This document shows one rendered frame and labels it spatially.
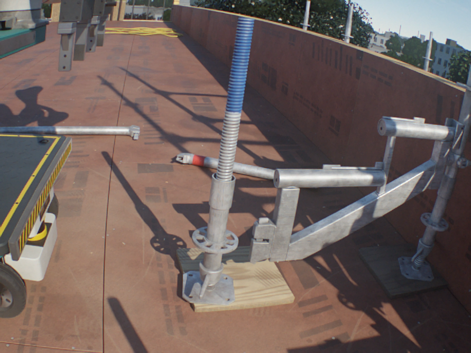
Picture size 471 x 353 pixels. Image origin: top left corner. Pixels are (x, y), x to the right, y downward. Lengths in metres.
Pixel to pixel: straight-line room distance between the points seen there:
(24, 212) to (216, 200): 0.49
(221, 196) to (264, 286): 0.36
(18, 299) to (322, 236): 0.87
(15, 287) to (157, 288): 0.46
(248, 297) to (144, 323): 0.32
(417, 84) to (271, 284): 1.04
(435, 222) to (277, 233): 0.62
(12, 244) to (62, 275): 0.44
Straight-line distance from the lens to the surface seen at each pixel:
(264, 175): 2.01
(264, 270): 1.36
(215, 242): 1.12
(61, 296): 1.22
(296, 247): 1.21
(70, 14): 0.82
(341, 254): 1.57
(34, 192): 1.07
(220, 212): 1.07
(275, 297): 1.26
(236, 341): 1.12
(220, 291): 1.23
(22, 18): 1.26
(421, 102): 1.77
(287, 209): 1.13
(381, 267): 1.54
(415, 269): 1.59
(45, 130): 2.44
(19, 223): 0.94
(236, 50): 0.96
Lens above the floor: 0.80
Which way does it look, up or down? 24 degrees down
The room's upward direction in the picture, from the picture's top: 8 degrees clockwise
